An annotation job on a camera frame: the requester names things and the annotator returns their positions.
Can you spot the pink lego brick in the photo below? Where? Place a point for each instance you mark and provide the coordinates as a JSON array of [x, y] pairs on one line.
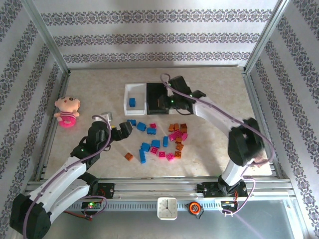
[[172, 137], [185, 137], [162, 154], [170, 156], [179, 134], [154, 150], [153, 125]]

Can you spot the orange lego brick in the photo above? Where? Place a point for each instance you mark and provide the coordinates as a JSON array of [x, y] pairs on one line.
[[179, 147], [176, 127], [178, 154], [183, 127], [178, 140], [128, 156], [171, 127]]

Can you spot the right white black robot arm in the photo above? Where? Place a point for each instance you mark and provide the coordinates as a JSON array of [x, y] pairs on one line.
[[214, 114]]

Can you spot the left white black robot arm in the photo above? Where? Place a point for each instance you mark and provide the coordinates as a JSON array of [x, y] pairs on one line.
[[62, 174]]

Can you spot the blue lego brick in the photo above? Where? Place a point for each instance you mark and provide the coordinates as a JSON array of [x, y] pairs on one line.
[[151, 131], [131, 122], [145, 147], [141, 126], [165, 141], [132, 102], [142, 157], [155, 143]]

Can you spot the black plastic bin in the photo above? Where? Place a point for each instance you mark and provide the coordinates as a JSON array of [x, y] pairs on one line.
[[153, 92]]

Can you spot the opaque white plastic bin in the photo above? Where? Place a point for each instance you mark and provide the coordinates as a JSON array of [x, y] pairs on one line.
[[127, 112]]

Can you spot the pink plush doll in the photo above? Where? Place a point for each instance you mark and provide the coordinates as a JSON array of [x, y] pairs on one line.
[[66, 109]]

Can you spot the circuit board with green light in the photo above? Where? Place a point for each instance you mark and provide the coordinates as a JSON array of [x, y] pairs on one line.
[[91, 205]]

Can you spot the white square analog clock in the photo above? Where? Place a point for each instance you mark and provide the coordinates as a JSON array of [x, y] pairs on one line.
[[167, 208]]

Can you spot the orange black tape measure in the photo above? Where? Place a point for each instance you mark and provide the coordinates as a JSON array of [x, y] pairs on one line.
[[194, 207]]

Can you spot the aluminium back rail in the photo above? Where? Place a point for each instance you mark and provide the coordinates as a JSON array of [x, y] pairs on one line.
[[154, 66]]

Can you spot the aluminium side rail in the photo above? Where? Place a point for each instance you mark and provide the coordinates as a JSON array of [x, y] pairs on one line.
[[261, 119], [53, 129]]

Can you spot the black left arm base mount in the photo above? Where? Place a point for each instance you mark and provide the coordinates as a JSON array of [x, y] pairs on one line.
[[106, 190]]

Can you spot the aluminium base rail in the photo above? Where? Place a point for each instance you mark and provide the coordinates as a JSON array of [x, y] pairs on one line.
[[154, 188]]

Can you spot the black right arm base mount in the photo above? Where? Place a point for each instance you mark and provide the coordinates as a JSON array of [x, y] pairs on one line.
[[209, 190]]

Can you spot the aluminium frame post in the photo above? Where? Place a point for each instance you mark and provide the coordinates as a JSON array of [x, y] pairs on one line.
[[266, 35], [47, 35]]

